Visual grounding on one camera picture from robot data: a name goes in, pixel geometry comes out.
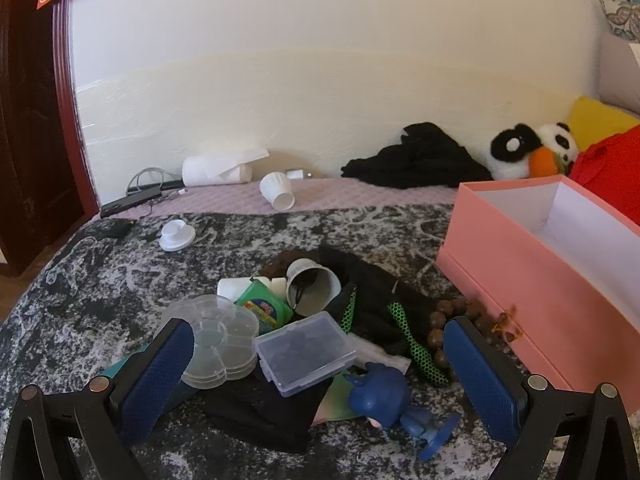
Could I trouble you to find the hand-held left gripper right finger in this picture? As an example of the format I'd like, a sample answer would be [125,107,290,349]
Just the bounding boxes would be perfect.
[442,316,640,480]

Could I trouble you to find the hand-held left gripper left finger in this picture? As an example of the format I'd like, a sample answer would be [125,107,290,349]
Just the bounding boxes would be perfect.
[0,317,196,480]

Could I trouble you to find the teal object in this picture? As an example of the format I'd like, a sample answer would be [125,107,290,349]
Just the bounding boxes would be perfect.
[97,345,201,411]

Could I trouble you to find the clear flower-shaped pill box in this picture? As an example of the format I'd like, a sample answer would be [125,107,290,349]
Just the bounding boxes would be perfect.
[160,295,261,391]

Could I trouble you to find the blue toy figure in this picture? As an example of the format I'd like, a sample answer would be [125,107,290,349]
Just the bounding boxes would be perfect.
[347,361,462,462]

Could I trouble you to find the black cloth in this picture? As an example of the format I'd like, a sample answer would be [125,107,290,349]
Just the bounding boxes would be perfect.
[200,370,333,453]

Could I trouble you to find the white plastic bottle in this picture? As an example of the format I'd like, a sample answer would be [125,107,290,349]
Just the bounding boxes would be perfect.
[217,276,288,306]

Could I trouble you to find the pink cardboard box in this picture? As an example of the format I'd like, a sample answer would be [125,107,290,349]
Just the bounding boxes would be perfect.
[435,175,640,393]

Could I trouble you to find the black glove with green pattern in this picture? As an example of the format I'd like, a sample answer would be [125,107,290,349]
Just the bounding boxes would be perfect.
[317,245,453,388]

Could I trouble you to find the green and pink pouch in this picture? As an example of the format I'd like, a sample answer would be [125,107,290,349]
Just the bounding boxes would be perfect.
[310,372,373,428]

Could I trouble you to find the clear rectangular plastic case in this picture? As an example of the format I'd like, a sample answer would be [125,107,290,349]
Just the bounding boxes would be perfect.
[254,311,358,398]

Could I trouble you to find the white paper sheet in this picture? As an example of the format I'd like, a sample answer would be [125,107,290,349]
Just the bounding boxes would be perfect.
[345,335,411,376]

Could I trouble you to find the green packet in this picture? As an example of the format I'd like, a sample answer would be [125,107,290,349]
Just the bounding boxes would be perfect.
[235,278,294,336]

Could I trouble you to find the white plastic lid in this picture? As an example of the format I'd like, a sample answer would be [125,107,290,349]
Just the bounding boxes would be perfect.
[159,219,197,252]

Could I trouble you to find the small black object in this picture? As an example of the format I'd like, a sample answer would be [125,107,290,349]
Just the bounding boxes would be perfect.
[102,217,136,239]

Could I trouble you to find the brown crumpled item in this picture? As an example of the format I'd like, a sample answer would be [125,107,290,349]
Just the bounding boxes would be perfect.
[260,250,321,281]

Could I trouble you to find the paper cup with dark contents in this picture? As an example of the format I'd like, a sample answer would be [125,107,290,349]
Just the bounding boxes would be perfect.
[286,258,342,317]

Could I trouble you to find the white tissue roll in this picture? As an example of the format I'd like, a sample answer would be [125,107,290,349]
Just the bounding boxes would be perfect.
[181,148,271,187]

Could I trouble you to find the white ribbed paper cup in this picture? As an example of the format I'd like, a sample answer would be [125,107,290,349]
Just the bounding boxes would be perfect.
[259,171,297,211]

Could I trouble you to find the panda plush toy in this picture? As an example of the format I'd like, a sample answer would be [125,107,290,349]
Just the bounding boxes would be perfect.
[487,121,581,181]

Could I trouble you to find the pink quilted sheet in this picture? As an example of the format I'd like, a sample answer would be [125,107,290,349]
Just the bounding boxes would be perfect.
[97,177,466,218]

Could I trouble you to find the black clothing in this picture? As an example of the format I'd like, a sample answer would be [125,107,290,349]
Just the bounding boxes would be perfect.
[341,121,493,190]

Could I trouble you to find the red backpack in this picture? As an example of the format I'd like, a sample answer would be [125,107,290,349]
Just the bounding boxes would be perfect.
[569,127,640,196]

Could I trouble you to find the yellow pillow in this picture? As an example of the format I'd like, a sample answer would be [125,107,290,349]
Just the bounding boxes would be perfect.
[567,96,640,153]

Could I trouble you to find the dark red wooden door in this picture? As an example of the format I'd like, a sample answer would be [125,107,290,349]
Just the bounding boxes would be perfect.
[0,0,101,276]

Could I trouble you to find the grey pillow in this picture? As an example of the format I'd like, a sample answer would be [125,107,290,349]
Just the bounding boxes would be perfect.
[597,35,640,113]

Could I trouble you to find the floral patterned pillow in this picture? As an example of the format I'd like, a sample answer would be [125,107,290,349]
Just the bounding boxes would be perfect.
[598,0,640,43]

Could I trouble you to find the wooden bead bracelet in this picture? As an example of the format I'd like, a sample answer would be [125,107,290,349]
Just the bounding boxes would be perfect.
[427,297,523,381]

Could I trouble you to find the black power strip with cables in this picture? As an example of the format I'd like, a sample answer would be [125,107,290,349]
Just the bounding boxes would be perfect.
[99,180,183,219]

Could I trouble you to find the grey cables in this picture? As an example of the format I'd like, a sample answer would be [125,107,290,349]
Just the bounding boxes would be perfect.
[126,166,188,198]

